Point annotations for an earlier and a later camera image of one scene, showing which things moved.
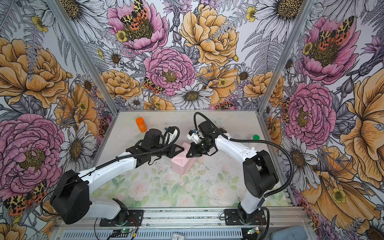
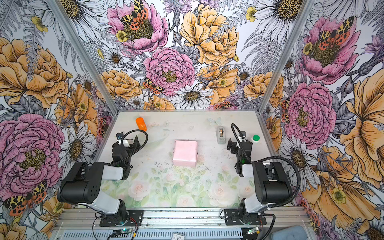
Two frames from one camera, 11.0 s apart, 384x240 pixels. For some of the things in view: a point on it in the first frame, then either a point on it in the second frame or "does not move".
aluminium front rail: (195, 219) does not move
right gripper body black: (200, 148) -> (234, 150)
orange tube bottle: (141, 124) does not move
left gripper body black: (168, 151) -> (133, 147)
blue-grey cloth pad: (290, 232) does not move
